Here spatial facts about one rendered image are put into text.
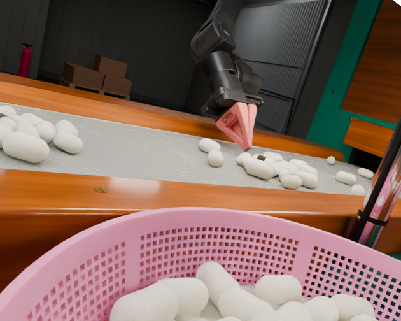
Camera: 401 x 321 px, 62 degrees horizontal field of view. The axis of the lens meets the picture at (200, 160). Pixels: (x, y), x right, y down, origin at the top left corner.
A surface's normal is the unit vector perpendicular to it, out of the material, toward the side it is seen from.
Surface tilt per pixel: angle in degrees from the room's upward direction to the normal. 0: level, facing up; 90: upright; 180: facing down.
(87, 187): 0
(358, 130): 90
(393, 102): 90
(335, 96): 90
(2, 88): 45
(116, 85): 90
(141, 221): 75
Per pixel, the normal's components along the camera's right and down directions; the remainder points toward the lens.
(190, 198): 0.28, -0.93
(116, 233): 0.87, 0.10
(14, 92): 0.56, -0.41
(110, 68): 0.52, 0.35
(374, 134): -0.81, -0.10
